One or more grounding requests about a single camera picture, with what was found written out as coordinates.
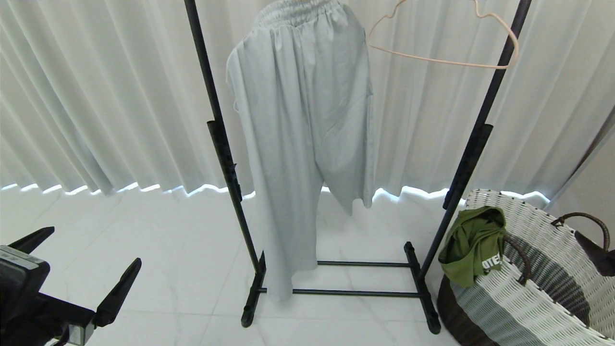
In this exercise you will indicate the pale grey shorts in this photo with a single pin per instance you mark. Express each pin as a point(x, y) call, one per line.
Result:
point(298, 120)

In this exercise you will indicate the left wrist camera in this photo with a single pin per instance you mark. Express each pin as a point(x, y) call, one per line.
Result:
point(21, 278)

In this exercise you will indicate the black clothes rack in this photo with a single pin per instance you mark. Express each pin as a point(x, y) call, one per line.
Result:
point(221, 144)

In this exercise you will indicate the green printed shirt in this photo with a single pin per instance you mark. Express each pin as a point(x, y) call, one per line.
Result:
point(466, 254)

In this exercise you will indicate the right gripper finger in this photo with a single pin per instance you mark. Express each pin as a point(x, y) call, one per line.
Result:
point(603, 257)

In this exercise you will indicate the white curtain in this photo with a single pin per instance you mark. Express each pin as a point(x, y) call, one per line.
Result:
point(96, 96)

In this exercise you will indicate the pink clothes hanger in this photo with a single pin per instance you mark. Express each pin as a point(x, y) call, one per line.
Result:
point(432, 59)

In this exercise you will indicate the white laundry basket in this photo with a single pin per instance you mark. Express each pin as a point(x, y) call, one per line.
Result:
point(528, 307)

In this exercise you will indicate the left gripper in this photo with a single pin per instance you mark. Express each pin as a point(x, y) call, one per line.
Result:
point(57, 324)

